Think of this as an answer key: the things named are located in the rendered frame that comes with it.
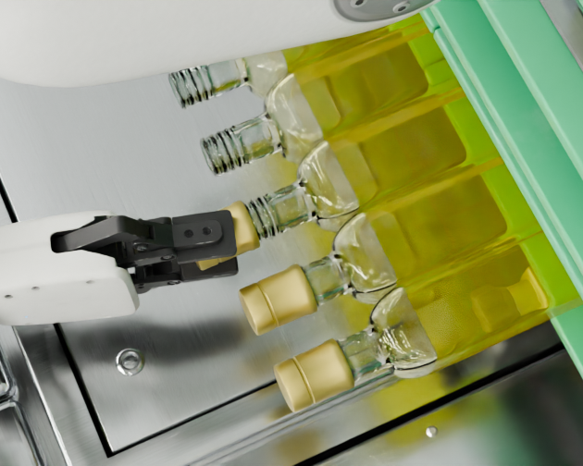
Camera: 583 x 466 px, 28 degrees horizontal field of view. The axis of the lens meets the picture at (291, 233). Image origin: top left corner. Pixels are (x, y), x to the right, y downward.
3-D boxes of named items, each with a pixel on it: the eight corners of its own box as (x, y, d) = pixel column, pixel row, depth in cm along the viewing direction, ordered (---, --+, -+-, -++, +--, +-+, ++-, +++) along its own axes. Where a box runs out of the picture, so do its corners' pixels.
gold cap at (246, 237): (240, 211, 82) (182, 235, 81) (238, 192, 79) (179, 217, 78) (260, 253, 81) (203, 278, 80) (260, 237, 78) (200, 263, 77)
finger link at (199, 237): (138, 271, 77) (238, 256, 77) (132, 255, 74) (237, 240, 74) (131, 226, 78) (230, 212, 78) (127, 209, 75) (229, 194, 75)
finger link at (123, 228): (32, 272, 77) (109, 275, 80) (79, 229, 71) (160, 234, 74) (31, 255, 77) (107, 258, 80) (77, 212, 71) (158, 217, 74)
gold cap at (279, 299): (291, 253, 79) (232, 278, 78) (312, 286, 76) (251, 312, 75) (301, 288, 81) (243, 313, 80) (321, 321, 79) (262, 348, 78)
